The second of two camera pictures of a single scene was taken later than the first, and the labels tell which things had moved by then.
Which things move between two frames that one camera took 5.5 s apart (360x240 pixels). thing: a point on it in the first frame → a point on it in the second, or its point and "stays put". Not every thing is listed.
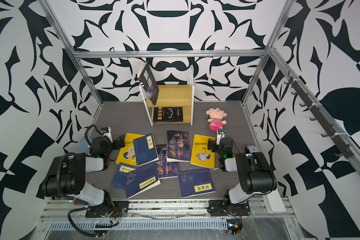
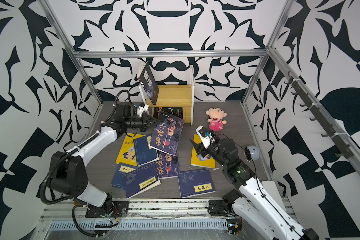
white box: (273, 202) stays put
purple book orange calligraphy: (178, 146) → (166, 135)
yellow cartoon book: (127, 154) stays put
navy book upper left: (145, 149) stays put
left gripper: (117, 146) → (148, 119)
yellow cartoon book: (201, 155) stays put
